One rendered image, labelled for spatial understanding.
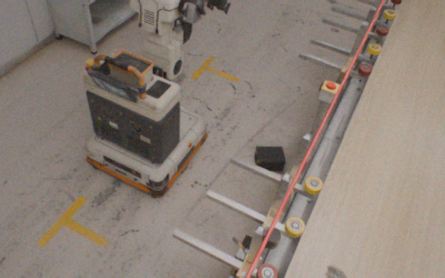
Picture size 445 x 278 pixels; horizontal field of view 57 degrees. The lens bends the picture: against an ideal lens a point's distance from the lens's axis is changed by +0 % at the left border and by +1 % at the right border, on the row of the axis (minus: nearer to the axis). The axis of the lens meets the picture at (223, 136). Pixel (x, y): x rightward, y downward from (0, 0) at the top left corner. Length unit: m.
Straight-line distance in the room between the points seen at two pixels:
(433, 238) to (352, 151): 0.52
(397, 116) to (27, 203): 2.35
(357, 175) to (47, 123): 2.37
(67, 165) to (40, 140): 0.34
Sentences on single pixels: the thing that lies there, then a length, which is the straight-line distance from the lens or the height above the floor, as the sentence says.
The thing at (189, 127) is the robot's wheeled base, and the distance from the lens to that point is 2.92.
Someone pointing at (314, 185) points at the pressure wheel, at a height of 0.90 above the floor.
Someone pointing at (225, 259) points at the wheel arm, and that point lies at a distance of 1.71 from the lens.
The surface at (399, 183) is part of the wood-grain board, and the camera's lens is 2.11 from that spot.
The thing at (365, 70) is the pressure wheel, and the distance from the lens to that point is 2.66.
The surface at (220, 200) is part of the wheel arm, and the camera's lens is 1.87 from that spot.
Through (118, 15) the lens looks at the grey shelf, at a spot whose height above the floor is 0.14.
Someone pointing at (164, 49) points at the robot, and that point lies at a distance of 2.58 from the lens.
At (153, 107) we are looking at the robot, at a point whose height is 0.80.
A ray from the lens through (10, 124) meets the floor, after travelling 3.55.
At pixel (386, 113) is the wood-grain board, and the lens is 2.42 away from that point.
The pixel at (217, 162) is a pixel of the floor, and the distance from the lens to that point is 3.08.
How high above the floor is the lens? 2.40
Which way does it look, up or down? 47 degrees down
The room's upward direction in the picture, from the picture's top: 7 degrees clockwise
